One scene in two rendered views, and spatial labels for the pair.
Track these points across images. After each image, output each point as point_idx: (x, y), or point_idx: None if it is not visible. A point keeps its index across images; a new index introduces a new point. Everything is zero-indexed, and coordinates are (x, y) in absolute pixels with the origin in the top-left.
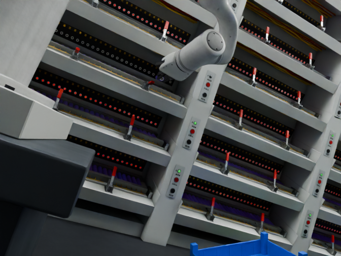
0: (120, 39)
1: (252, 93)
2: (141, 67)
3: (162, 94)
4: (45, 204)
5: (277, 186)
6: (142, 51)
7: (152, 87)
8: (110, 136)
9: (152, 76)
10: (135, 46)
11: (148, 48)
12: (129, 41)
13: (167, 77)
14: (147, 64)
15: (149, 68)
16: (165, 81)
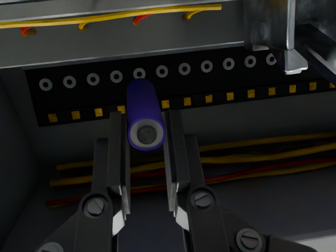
0: (293, 110)
1: None
2: (202, 74)
3: (57, 14)
4: None
5: None
6: (207, 117)
7: (178, 27)
8: None
9: (137, 63)
10: (234, 117)
11: (317, 242)
12: (261, 120)
13: (125, 193)
14: (185, 97)
15: (167, 89)
16: (116, 139)
